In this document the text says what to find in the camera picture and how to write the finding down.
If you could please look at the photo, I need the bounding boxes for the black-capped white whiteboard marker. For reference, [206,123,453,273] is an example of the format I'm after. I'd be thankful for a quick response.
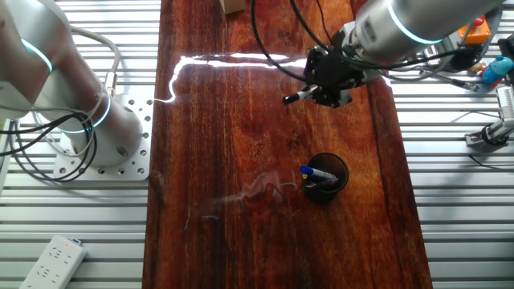
[282,85,319,106]

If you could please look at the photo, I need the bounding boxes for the white power strip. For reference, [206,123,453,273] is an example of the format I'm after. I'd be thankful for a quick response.
[18,235,88,289]

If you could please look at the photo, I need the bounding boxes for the black mesh pen holder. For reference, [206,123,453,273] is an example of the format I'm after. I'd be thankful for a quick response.
[301,152,349,205]

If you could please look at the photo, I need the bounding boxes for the blue-capped white marker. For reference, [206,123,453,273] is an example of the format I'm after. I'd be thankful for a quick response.
[300,165,337,181]

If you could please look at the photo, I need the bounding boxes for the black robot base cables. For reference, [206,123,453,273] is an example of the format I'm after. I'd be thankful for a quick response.
[0,112,98,184]

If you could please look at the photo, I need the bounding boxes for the beige wooden block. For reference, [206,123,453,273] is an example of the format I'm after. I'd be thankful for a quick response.
[219,0,247,15]

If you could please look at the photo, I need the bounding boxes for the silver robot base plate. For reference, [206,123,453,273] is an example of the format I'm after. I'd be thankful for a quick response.
[53,94,153,181]

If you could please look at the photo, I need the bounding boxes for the brown wooden board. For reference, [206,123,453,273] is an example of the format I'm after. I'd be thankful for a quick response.
[142,0,434,289]

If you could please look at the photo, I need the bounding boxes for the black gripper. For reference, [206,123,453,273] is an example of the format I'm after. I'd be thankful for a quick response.
[304,47,365,109]

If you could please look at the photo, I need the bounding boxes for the black pen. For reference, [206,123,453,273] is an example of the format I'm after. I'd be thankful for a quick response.
[303,178,341,193]

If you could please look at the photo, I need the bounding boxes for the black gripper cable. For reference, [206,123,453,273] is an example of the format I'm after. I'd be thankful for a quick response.
[288,0,350,61]
[251,0,322,85]

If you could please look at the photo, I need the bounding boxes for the orange emergency stop box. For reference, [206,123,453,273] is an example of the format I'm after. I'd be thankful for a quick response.
[457,14,493,45]

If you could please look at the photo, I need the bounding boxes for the grey cable with metal connector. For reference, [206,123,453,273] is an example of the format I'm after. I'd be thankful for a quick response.
[70,24,122,100]

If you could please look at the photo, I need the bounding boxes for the camera mounting clamp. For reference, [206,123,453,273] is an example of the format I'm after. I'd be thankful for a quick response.
[465,118,514,148]

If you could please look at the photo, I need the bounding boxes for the grey vented depth camera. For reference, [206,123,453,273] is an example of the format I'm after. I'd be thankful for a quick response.
[496,86,514,120]

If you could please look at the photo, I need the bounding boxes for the blue toy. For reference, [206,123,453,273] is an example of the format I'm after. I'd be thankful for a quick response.
[479,55,514,85]

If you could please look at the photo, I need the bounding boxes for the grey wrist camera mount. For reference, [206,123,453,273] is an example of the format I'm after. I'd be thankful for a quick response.
[331,20,385,84]

